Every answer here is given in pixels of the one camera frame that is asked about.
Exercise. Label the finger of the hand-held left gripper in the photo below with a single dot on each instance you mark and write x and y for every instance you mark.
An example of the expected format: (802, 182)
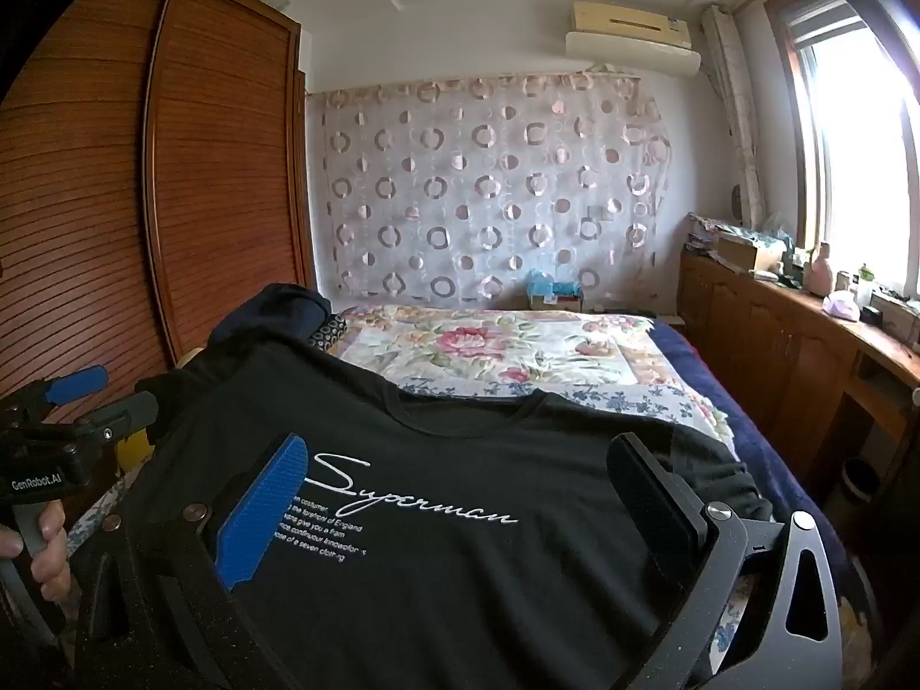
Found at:
(122, 415)
(75, 382)

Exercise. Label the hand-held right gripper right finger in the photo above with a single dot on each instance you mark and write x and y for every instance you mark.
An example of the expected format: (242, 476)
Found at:
(647, 503)

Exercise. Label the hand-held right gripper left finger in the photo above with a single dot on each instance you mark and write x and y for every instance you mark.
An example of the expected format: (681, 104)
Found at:
(259, 510)

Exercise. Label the black printed t-shirt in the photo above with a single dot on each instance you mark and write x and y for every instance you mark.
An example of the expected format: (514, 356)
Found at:
(467, 445)

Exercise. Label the navy blue folded clothes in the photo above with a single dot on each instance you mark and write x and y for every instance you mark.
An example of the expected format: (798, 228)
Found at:
(273, 316)

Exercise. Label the person's left hand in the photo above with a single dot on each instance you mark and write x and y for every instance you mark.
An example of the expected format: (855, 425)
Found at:
(50, 553)

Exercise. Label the yellow object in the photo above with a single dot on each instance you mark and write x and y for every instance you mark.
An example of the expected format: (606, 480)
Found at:
(133, 453)

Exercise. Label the navy blue blanket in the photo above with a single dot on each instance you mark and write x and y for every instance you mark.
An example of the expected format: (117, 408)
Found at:
(747, 410)

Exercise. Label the dark patterned pillow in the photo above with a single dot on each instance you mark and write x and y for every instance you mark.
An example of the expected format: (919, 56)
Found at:
(329, 334)

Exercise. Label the wooden cabinet counter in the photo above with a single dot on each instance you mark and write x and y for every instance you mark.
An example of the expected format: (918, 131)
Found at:
(762, 345)

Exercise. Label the floral bed quilt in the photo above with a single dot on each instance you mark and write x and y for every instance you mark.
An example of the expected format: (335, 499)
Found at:
(517, 345)

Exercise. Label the dark trash bin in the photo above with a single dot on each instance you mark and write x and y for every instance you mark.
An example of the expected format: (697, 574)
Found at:
(859, 481)

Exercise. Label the wooden slatted wardrobe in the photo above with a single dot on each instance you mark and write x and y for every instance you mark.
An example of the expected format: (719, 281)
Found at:
(180, 194)

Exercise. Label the cardboard box with blue contents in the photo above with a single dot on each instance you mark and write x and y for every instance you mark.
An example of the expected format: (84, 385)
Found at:
(553, 295)

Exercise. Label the stack of papers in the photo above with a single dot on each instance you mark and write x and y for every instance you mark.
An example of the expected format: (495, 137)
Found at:
(704, 233)

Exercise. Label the pink plastic bag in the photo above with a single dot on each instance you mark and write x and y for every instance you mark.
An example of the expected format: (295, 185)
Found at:
(841, 305)

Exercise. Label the pink bottle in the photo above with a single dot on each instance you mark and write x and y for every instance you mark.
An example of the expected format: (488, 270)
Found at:
(818, 269)

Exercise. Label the window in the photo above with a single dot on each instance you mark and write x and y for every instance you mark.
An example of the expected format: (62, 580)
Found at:
(855, 158)

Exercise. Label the pale window curtain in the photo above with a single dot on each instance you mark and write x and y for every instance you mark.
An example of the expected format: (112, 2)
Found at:
(733, 108)

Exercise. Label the circle patterned wall curtain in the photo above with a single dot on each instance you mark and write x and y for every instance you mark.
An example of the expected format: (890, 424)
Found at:
(489, 194)

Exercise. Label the wall air conditioner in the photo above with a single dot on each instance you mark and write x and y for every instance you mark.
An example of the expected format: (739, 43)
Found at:
(632, 39)

